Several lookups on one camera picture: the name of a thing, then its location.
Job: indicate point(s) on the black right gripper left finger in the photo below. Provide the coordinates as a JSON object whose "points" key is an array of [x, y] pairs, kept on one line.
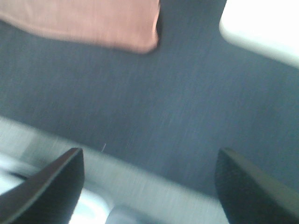
{"points": [[49, 196]]}

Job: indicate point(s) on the white storage bin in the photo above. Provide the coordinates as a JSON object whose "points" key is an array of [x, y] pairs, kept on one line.
{"points": [[266, 27]]}

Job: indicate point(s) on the brown towel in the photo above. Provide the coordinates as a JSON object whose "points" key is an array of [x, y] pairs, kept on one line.
{"points": [[123, 24]]}

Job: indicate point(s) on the black table cloth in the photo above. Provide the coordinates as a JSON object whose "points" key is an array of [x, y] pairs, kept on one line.
{"points": [[168, 111]]}

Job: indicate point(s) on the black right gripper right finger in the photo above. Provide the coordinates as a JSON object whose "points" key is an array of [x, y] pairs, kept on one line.
{"points": [[250, 196]]}

